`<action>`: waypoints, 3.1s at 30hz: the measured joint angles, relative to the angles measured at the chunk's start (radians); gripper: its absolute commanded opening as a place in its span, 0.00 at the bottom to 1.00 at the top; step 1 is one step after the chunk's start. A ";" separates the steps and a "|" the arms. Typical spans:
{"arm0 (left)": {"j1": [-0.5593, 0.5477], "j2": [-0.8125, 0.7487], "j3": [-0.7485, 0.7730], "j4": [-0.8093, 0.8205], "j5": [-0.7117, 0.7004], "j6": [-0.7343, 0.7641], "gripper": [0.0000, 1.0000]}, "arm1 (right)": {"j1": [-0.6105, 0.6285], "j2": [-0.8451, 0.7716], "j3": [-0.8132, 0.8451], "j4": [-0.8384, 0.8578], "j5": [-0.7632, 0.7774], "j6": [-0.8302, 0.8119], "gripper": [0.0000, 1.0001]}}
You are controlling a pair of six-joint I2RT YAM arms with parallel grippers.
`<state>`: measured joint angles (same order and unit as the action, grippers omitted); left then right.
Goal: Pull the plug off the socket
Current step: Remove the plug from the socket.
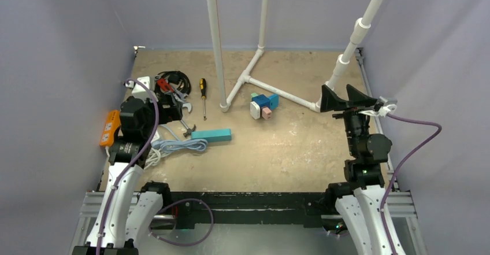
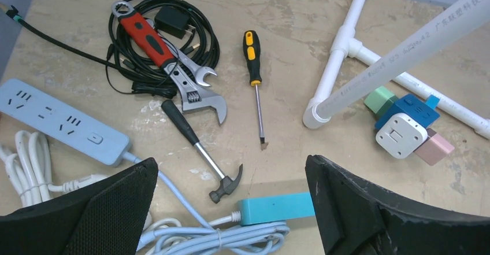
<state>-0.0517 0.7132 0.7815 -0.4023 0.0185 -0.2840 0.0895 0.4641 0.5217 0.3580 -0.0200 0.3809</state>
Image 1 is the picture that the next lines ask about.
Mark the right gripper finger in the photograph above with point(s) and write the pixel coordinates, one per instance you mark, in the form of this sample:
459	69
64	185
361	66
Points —
330	101
357	99

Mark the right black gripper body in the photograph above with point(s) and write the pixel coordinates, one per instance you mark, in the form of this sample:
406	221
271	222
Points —
351	113

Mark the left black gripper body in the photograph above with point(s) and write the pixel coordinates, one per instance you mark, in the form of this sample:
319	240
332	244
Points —
168	114

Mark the pink plug adapter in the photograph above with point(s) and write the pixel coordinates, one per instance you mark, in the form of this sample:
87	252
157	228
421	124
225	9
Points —
266	113

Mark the blue cube socket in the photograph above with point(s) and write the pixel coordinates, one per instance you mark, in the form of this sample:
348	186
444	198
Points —
261	100

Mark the white plug adapter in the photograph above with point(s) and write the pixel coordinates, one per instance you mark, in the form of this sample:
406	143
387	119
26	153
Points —
255	110

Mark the light blue plug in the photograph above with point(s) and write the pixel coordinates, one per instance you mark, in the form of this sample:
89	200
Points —
274	101

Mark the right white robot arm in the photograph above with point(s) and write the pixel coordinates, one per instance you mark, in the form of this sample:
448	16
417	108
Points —
361	200

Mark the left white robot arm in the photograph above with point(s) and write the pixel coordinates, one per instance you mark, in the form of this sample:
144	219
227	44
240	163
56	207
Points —
127	135

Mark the silver adjustable wrench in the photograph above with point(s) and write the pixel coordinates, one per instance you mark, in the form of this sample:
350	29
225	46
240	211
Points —
181	98

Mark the small claw hammer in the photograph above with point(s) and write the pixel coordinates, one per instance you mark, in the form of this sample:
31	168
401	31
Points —
188	129

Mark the yellow black screwdriver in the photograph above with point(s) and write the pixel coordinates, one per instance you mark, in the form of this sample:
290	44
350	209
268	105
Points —
203	89

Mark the teal rectangular box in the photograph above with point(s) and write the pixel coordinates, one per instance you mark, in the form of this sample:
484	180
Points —
211	136

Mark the orange power strip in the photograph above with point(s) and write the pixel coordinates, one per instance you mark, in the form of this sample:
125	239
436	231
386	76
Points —
111	128

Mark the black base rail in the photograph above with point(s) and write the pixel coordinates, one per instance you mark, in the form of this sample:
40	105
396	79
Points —
308	209

